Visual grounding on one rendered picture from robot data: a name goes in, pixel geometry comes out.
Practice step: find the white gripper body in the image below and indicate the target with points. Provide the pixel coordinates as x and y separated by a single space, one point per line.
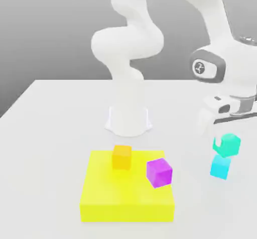
205 122

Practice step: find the small teal cube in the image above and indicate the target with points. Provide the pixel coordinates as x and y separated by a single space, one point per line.
229 145

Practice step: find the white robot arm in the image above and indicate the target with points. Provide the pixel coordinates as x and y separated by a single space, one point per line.
128 42

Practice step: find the small cyan cube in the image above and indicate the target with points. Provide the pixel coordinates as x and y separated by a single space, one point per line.
219 167

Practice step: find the small purple cube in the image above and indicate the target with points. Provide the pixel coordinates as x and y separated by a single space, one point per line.
159 172

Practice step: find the small orange cube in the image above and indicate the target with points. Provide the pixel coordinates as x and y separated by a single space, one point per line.
121 157

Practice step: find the large yellow box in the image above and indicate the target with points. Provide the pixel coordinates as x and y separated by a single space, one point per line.
124 199

